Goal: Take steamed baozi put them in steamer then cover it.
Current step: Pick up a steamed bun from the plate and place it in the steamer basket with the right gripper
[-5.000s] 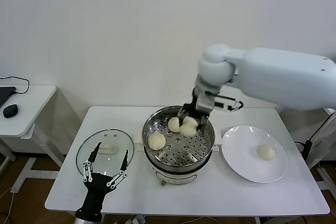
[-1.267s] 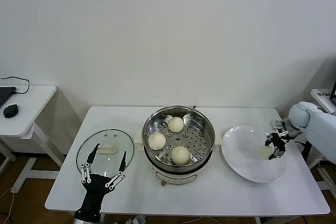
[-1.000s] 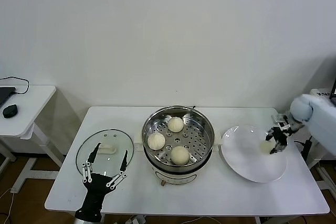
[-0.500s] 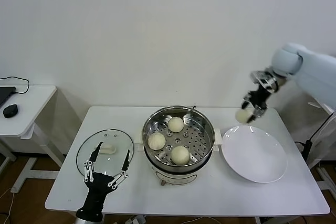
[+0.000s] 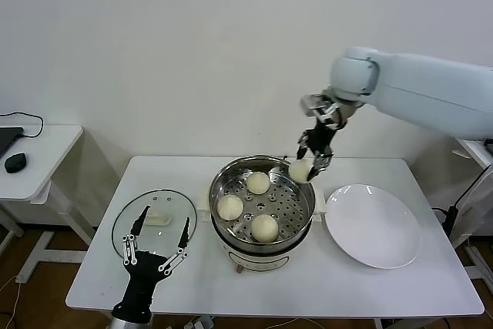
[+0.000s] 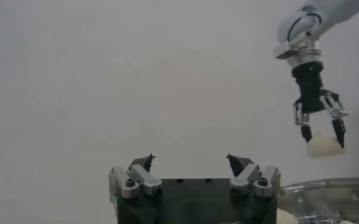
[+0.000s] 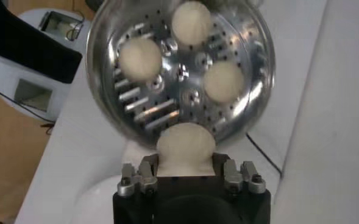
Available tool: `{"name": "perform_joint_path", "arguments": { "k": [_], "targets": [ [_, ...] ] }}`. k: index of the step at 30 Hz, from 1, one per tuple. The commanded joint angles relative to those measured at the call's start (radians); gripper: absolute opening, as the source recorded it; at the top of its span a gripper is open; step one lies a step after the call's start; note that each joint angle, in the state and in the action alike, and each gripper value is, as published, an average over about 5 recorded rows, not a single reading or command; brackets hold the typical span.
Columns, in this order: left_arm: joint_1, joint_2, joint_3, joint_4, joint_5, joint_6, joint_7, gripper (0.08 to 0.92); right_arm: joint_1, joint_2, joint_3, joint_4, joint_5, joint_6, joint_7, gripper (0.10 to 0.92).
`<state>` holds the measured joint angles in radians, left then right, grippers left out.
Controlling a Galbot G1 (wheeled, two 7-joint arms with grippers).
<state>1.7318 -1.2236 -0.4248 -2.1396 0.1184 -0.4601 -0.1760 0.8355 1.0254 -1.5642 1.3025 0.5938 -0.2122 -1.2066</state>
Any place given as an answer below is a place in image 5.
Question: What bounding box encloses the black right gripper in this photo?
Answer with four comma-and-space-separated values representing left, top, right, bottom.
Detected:
296, 119, 340, 183

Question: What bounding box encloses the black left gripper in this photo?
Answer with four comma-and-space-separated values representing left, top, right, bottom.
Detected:
111, 205, 191, 322

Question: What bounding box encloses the white steamed baozi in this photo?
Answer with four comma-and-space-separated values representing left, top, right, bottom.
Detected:
288, 158, 314, 184
216, 195, 244, 220
245, 171, 270, 195
250, 213, 279, 243

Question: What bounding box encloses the round glass pot lid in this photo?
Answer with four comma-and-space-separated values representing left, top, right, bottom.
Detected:
111, 189, 198, 267

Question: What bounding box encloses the black computer mouse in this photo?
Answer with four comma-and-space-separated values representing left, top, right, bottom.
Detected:
4, 153, 28, 173

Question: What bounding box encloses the perforated steel steamer basket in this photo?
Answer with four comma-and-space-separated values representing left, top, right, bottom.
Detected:
209, 155, 316, 250

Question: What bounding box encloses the steel steamer pot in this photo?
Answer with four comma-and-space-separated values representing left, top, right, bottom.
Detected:
196, 186, 327, 275

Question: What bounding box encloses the white oval plate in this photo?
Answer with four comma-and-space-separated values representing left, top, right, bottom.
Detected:
324, 184, 423, 270

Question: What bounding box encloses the white side table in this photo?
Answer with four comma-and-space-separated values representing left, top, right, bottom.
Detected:
0, 125, 97, 284

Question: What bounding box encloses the black power adapter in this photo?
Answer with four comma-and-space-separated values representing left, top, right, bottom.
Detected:
431, 205, 460, 237

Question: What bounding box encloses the dark laptop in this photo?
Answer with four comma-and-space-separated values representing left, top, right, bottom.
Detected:
0, 127, 24, 156

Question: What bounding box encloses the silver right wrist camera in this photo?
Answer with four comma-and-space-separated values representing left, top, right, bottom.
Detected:
300, 92, 332, 116

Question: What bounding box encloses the black laptop cable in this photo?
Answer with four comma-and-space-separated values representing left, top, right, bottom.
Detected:
0, 112, 45, 139

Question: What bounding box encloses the white floor cable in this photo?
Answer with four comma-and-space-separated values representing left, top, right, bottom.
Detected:
0, 274, 23, 329

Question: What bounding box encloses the black hanging cable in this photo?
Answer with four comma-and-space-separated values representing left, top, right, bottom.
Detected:
450, 163, 493, 210

